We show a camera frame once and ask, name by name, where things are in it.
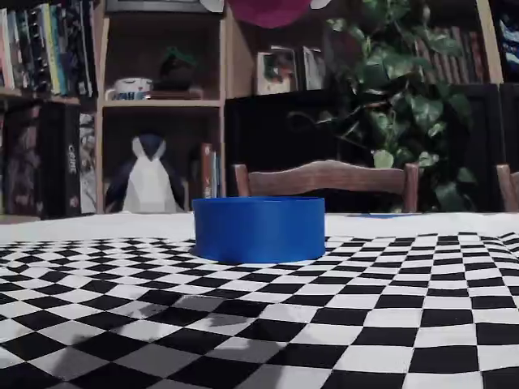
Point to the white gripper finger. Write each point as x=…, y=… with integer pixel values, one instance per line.
x=321, y=2
x=213, y=5

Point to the pink faceted ball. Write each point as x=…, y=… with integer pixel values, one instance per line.
x=267, y=12

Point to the white patterned box spine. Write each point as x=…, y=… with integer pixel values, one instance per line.
x=88, y=162

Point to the black game box white lettering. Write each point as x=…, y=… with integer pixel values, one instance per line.
x=61, y=162

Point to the blue round box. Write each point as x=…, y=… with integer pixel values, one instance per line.
x=259, y=231

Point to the dark illustrated game box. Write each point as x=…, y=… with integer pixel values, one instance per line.
x=20, y=170

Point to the narrow picture card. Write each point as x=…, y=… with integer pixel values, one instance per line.
x=314, y=69

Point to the light wooden bookshelf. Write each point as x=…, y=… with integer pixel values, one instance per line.
x=239, y=69

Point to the dark figurine on wooden base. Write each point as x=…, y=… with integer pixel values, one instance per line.
x=178, y=73

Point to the wide picture card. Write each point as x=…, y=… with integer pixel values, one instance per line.
x=275, y=73

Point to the white painted mug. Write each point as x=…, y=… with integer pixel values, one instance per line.
x=129, y=90

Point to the black cabinet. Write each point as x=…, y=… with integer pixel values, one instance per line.
x=263, y=133

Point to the green leafy houseplant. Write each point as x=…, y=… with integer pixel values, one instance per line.
x=421, y=109

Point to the row of brown books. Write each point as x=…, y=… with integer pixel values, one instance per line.
x=466, y=56

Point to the thin upright books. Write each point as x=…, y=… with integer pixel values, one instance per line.
x=211, y=170

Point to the row of colourful books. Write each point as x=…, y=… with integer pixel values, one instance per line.
x=44, y=48

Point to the wooden chair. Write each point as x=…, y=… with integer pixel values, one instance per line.
x=324, y=178
x=509, y=186

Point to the white and blue penguin figure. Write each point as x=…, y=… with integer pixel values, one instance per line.
x=150, y=182

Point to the blue patterned painting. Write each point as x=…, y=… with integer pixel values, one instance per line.
x=510, y=48

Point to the blue tape strip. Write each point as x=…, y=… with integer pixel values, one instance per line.
x=377, y=216

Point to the checkered paper mat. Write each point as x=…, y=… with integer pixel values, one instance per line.
x=259, y=324

